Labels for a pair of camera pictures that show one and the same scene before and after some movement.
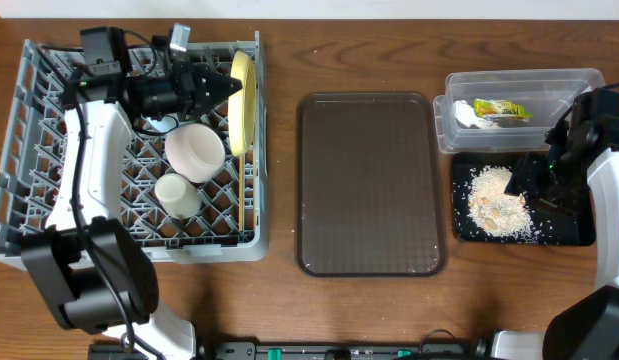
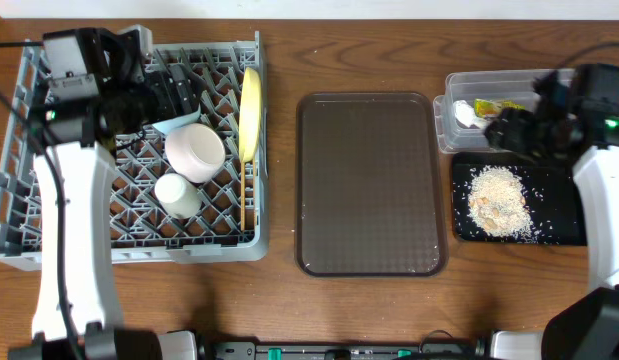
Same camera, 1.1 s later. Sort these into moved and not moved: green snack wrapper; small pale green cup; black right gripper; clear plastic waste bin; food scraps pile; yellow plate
Moved: yellow plate; black right gripper
Not moved: clear plastic waste bin; green snack wrapper; small pale green cup; food scraps pile
